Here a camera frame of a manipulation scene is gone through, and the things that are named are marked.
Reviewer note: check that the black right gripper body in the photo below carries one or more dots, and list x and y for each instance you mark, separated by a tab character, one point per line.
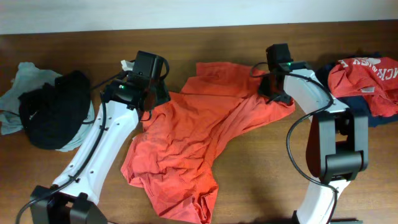
273	92

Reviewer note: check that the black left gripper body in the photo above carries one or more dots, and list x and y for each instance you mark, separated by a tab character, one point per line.
163	94

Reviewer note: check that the orange t-shirt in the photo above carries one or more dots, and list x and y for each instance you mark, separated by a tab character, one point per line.
172	158

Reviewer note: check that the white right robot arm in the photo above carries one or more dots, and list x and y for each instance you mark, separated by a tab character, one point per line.
337	146

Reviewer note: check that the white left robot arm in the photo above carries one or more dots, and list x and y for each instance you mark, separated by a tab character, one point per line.
75	193

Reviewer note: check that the navy blue garment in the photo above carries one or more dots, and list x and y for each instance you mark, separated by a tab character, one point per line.
355	102

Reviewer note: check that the black garment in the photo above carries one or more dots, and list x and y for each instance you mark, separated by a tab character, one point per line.
53	114

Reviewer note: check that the red printed t-shirt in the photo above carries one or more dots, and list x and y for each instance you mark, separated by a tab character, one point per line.
373	78

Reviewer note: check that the grey garment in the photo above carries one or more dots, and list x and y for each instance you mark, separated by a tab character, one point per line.
28	78

